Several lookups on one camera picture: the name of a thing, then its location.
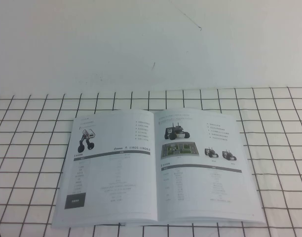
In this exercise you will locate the white black-grid tablecloth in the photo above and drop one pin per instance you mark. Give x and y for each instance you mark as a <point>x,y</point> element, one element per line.
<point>30,148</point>

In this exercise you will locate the white catalogue book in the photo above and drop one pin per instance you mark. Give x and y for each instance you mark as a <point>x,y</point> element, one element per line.
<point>131,177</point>

